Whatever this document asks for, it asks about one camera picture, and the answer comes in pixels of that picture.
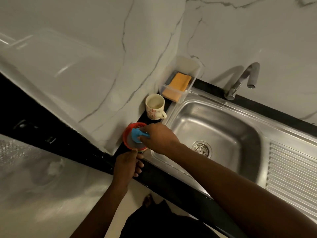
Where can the person's left hand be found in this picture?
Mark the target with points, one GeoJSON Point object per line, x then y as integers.
{"type": "Point", "coordinates": [127, 168]}

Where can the person's right hand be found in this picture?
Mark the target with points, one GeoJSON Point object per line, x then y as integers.
{"type": "Point", "coordinates": [159, 138]}

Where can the blue brush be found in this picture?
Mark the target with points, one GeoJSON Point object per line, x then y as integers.
{"type": "Point", "coordinates": [135, 135]}

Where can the stainless steel sink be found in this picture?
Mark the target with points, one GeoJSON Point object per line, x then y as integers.
{"type": "Point", "coordinates": [210, 121]}

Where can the orange sponge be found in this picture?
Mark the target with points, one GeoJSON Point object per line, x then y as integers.
{"type": "Point", "coordinates": [179, 81]}

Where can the person's right forearm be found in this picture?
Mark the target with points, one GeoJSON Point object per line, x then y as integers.
{"type": "Point", "coordinates": [235, 195]}

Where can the person's left forearm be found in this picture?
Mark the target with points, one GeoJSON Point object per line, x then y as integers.
{"type": "Point", "coordinates": [101, 215]}

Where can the person's foot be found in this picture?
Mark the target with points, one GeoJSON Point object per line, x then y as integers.
{"type": "Point", "coordinates": [148, 201]}

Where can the person's black clothing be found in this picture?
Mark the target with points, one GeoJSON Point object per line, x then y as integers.
{"type": "Point", "coordinates": [158, 225]}

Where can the cream floral mug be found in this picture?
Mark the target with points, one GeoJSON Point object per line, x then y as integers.
{"type": "Point", "coordinates": [153, 114]}

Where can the red round soap tub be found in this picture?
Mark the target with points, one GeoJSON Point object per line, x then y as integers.
{"type": "Point", "coordinates": [125, 136]}

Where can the round metal drain strainer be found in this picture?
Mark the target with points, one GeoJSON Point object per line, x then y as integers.
{"type": "Point", "coordinates": [201, 148]}

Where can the clear plastic container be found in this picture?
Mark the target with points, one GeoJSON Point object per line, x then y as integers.
{"type": "Point", "coordinates": [185, 63]}

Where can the grey metal appliance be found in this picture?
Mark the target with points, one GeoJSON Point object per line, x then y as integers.
{"type": "Point", "coordinates": [37, 195]}

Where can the chrome faucet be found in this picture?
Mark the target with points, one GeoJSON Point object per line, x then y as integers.
{"type": "Point", "coordinates": [253, 71]}

